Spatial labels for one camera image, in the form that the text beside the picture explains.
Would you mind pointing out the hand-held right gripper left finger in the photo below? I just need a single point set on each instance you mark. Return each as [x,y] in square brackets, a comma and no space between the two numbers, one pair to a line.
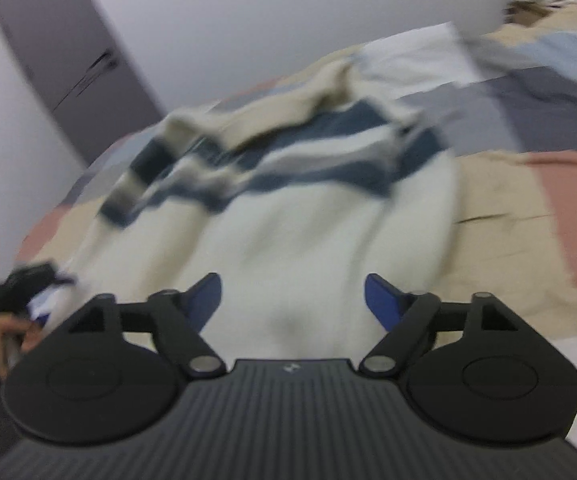
[209,296]

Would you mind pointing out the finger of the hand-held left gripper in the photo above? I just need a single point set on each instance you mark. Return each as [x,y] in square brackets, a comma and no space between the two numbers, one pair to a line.
[43,275]

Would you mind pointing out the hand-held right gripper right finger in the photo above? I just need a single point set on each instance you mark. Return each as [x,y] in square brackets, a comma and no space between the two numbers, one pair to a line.
[379,301]

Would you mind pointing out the cream navy striped sweater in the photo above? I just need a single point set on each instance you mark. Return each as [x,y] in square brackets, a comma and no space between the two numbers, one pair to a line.
[293,240]

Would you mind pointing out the patchwork bedsheet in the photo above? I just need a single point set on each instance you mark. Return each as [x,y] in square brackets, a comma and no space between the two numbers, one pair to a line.
[518,210]

